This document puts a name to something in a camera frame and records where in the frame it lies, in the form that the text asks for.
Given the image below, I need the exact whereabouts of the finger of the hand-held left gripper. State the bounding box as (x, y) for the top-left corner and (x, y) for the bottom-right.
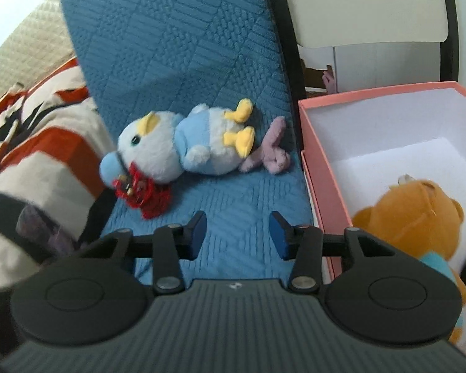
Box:
(78, 190), (119, 246)

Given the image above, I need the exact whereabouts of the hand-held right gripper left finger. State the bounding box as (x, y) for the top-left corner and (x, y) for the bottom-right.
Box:
(78, 210), (208, 295)

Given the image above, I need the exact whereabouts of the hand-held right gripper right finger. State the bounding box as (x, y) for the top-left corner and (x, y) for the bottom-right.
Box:
(269, 210), (397, 295)

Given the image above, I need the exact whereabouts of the red mask toy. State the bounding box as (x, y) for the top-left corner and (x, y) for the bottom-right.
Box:
(112, 165), (172, 220)

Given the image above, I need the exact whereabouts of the pink storage box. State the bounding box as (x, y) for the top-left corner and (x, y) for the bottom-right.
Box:
(297, 81), (466, 280)

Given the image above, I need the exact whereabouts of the blue white duck plush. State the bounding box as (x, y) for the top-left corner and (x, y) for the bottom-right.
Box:
(99, 98), (256, 187)

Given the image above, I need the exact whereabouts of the orange bear plush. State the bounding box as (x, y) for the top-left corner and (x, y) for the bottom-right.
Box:
(351, 175), (466, 344)

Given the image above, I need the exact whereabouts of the orange striped blanket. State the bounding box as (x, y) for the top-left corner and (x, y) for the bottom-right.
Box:
(0, 56), (113, 292)

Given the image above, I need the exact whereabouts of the pink plush piece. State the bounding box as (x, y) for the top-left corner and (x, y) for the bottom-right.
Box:
(239, 116), (292, 175)

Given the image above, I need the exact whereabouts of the brown cardboard box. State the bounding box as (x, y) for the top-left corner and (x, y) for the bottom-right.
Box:
(300, 59), (335, 96)

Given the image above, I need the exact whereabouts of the pink bag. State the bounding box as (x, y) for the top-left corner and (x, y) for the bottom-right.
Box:
(322, 69), (338, 94)

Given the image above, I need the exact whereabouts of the blue quilted mat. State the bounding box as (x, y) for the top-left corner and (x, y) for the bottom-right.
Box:
(56, 0), (315, 284)

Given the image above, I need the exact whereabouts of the beige chair back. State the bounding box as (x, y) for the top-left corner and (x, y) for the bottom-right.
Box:
(256, 0), (461, 99)

